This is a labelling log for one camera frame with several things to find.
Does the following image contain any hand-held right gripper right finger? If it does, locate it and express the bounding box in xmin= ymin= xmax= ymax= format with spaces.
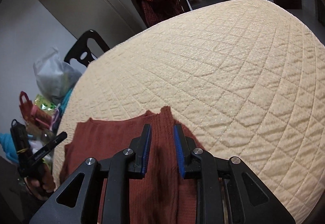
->
xmin=173 ymin=123 xmax=296 ymax=224

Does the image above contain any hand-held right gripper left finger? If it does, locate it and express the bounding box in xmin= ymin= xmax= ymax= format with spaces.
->
xmin=29 ymin=123 xmax=153 ymax=224

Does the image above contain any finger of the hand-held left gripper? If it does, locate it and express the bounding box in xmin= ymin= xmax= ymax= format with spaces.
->
xmin=32 ymin=132 xmax=68 ymax=163

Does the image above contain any rust red knit sweater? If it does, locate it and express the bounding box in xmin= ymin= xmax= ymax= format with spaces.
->
xmin=60 ymin=106 xmax=225 ymax=224

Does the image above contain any person's left hand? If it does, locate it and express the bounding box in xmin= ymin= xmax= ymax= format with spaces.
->
xmin=25 ymin=162 xmax=56 ymax=200

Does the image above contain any pink and blue pouch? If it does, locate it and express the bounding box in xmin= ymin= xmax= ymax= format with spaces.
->
xmin=52 ymin=103 xmax=63 ymax=128

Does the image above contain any red gift bag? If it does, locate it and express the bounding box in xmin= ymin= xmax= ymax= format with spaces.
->
xmin=19 ymin=91 xmax=35 ymax=123

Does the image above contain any red shopping bag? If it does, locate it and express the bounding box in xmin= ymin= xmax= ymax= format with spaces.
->
xmin=30 ymin=106 xmax=55 ymax=128

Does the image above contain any green leaf print packet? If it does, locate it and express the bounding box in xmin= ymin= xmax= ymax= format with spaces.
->
xmin=34 ymin=94 xmax=56 ymax=113

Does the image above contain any teal woven cloth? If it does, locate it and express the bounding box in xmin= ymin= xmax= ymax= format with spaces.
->
xmin=61 ymin=87 xmax=75 ymax=114

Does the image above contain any white plastic bag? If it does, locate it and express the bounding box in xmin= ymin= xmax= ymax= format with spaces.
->
xmin=33 ymin=47 xmax=82 ymax=105

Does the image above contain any beige quilted blanket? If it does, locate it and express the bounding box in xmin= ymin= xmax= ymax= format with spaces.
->
xmin=52 ymin=0 xmax=325 ymax=224

